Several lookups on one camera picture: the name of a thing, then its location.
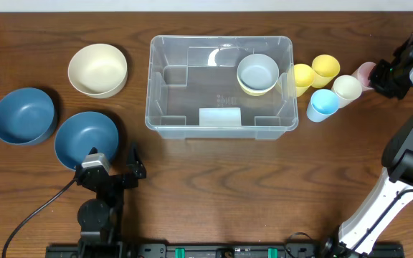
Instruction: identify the pink cup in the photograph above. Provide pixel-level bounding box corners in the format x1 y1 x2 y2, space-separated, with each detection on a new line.
352 62 376 91

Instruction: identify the left black cable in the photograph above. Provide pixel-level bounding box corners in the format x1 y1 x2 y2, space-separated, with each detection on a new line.
1 178 78 258

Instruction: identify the light blue cup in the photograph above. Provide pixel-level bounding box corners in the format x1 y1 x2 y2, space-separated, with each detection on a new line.
306 89 340 123

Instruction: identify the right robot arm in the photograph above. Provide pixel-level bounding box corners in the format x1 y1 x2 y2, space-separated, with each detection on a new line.
318 32 413 258

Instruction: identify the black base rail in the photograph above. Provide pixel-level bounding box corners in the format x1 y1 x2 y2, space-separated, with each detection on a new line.
44 242 406 258

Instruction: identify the yellow cup beside container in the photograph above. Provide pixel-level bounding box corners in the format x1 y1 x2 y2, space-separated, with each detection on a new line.
294 64 315 97

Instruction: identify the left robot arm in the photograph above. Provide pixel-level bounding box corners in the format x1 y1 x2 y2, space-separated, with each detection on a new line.
74 143 146 246

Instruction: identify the clear plastic storage container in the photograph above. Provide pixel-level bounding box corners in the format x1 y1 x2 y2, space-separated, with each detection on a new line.
145 35 299 140

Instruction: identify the yellow small bowl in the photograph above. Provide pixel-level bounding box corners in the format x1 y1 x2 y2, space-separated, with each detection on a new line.
237 75 278 97

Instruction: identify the cream bowl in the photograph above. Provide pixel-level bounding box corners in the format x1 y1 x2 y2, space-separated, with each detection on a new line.
67 44 128 99

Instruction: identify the grey-blue small bowl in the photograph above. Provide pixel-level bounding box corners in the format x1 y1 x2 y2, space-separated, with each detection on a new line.
237 54 280 92

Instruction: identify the cream cup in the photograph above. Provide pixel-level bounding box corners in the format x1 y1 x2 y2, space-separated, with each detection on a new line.
331 75 362 108

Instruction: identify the dark blue bowl near gripper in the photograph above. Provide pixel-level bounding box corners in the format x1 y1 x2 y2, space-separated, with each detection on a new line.
54 111 119 170

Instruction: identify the dark blue bowl far left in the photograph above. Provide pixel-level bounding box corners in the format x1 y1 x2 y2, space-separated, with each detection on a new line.
0 87 58 145

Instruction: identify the yellow cup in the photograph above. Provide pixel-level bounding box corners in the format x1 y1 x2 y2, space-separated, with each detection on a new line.
294 64 315 97
311 54 341 88

